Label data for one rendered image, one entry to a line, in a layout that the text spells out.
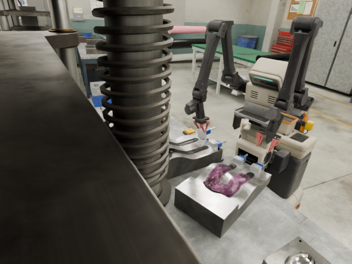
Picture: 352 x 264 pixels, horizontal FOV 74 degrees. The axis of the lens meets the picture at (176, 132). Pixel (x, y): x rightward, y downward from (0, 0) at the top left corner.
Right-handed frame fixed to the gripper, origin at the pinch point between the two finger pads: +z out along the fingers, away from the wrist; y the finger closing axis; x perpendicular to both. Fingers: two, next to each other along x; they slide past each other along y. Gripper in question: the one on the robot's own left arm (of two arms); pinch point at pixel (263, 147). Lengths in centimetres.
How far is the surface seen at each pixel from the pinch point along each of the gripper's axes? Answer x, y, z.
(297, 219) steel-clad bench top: -3.4, 29.0, 23.4
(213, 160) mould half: -2.1, -23.3, 19.0
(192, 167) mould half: -15.2, -26.5, 26.0
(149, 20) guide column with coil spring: -112, 26, -13
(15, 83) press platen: -117, 13, -3
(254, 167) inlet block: 1.7, -0.2, 12.1
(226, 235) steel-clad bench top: -32, 13, 38
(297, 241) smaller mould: -23.3, 34.9, 25.4
